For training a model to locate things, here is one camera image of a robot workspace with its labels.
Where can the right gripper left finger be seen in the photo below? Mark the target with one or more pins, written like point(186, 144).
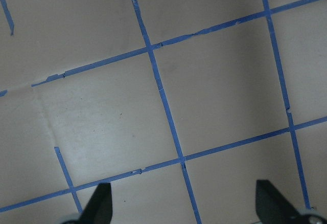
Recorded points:
point(99, 208)

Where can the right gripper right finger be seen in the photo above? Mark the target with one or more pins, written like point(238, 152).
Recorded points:
point(272, 207)

